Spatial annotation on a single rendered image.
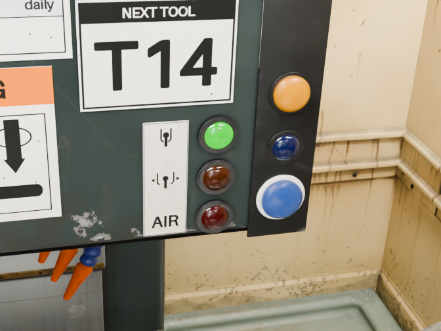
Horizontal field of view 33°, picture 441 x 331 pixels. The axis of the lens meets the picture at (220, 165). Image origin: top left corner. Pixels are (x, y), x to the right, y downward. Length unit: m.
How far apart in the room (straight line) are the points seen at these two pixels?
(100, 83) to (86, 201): 0.08
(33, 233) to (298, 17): 0.22
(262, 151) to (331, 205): 1.38
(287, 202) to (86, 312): 0.89
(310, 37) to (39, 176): 0.19
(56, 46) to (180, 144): 0.10
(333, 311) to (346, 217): 0.27
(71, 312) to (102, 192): 0.89
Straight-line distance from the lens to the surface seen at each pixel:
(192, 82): 0.47
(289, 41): 0.48
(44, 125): 0.47
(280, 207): 0.52
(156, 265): 1.38
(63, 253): 0.72
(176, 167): 0.49
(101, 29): 0.45
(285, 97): 0.49
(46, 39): 0.45
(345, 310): 2.04
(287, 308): 1.97
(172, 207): 0.51
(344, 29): 1.68
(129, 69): 0.46
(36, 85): 0.46
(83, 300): 1.36
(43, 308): 1.36
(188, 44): 0.46
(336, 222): 1.92
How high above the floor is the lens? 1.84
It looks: 28 degrees down
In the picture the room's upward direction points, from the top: 3 degrees clockwise
